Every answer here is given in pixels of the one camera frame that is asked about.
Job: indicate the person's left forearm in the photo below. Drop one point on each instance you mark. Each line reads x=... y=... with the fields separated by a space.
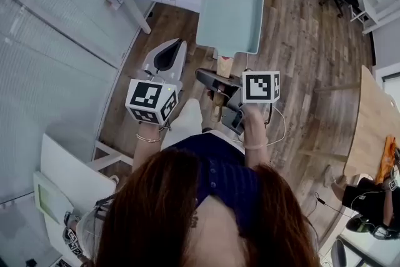
x=147 y=150

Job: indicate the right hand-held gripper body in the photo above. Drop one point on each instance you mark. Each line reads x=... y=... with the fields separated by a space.
x=259 y=87

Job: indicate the grey chair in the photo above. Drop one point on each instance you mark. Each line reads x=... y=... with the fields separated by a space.
x=339 y=251

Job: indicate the orange cloth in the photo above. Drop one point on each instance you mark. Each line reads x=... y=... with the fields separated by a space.
x=387 y=159

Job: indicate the navy knit top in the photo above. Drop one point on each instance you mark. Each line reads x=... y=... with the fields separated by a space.
x=225 y=165

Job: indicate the wooden table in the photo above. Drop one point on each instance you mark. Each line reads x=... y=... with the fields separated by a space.
x=368 y=122

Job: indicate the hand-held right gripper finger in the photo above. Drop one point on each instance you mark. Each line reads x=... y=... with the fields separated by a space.
x=218 y=79
x=220 y=97

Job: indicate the white framed tray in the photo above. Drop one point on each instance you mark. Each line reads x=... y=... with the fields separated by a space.
x=50 y=200

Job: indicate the light blue square pan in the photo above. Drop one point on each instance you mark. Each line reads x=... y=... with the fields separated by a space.
x=231 y=15

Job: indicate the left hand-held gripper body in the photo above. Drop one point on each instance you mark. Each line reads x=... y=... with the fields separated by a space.
x=147 y=97

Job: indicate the white side table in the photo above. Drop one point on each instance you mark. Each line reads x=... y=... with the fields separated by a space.
x=72 y=165

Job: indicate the white trouser leg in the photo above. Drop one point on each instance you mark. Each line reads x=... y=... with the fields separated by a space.
x=187 y=122

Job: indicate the white shelf unit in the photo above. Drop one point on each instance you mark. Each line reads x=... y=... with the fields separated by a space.
x=375 y=12

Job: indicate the pale bangle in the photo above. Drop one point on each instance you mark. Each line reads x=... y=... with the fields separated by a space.
x=256 y=145

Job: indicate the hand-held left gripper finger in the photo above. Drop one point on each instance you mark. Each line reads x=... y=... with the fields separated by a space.
x=151 y=57
x=181 y=56

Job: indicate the person's right forearm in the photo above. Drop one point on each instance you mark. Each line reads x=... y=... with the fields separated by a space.
x=256 y=128

